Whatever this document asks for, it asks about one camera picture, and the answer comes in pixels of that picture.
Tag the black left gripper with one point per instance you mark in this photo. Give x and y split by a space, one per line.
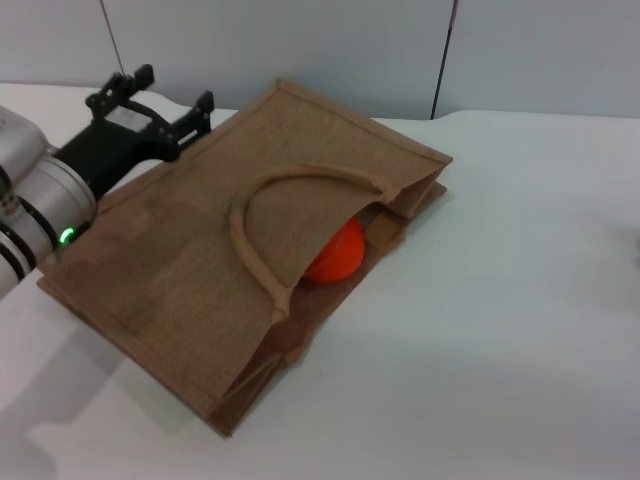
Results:
115 145

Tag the brown jute handbag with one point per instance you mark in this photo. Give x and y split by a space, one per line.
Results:
215 250

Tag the orange toy fruit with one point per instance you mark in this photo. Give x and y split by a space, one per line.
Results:
337 255

